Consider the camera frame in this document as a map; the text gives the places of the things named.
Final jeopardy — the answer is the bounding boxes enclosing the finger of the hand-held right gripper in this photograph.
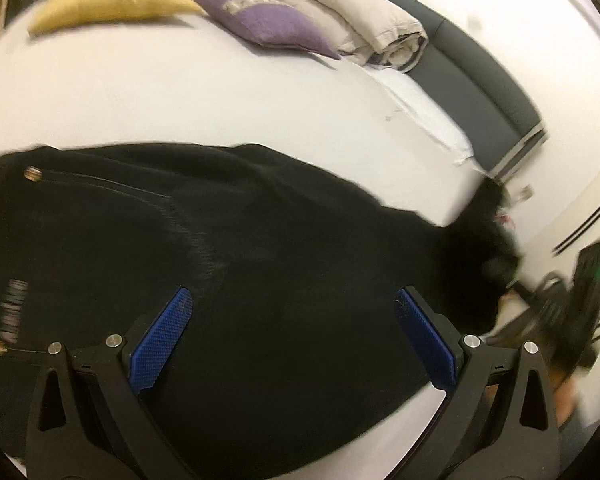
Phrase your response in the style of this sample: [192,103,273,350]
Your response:
[505,272,576,313]
[487,305,571,348]

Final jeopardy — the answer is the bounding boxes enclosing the purple cushion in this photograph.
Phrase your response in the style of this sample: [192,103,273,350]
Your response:
[189,0,342,60]

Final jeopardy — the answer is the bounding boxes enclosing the bed with white sheet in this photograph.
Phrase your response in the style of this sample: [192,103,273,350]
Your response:
[0,10,486,480]

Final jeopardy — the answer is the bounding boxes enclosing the yellow cushion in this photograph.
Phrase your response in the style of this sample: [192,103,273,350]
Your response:
[27,0,206,36]

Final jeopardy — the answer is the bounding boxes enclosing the person's right forearm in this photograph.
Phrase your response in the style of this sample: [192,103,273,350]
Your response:
[550,367,588,428]

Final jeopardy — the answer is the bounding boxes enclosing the grey upholstered headboard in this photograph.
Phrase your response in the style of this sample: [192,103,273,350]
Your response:
[332,0,548,181]

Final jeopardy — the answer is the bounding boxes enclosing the black denim pants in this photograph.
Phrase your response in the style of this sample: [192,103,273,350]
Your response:
[0,142,525,480]

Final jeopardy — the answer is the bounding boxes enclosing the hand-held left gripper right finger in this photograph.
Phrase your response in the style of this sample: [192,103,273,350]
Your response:
[394,287,561,480]

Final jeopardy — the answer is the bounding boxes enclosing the folded beige duvet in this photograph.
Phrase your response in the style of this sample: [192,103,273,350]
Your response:
[266,0,429,73]

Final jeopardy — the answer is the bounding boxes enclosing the white pillow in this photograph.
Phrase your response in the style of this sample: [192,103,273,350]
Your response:
[365,67,476,167]

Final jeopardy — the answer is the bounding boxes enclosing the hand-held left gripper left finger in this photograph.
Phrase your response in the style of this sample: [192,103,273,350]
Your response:
[25,286,195,480]

